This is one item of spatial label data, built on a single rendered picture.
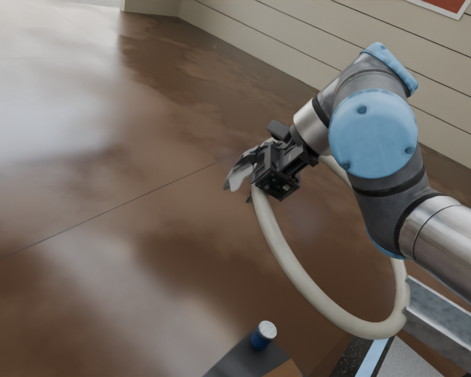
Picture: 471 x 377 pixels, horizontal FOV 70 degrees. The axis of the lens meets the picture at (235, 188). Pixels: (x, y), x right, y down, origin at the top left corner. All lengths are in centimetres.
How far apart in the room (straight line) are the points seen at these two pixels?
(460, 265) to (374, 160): 13
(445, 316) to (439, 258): 55
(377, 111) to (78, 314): 175
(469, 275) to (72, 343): 169
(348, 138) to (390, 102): 5
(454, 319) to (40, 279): 181
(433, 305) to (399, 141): 60
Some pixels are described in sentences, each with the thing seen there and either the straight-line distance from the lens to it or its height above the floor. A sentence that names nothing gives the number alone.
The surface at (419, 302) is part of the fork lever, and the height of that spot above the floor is 113.
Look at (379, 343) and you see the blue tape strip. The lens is 120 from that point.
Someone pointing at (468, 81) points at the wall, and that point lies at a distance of 675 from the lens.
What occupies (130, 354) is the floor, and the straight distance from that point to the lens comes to 184.
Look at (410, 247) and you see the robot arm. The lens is 44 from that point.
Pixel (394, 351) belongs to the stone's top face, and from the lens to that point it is 118.
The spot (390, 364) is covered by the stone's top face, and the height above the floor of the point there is 87.
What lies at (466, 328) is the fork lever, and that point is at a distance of 97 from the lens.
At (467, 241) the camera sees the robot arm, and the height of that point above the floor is 149.
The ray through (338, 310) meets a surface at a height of 122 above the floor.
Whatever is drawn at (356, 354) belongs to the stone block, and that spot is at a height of 81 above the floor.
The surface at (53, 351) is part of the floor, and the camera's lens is 185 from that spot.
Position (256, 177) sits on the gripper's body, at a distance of 59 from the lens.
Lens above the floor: 163
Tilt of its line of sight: 33 degrees down
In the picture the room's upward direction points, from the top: 22 degrees clockwise
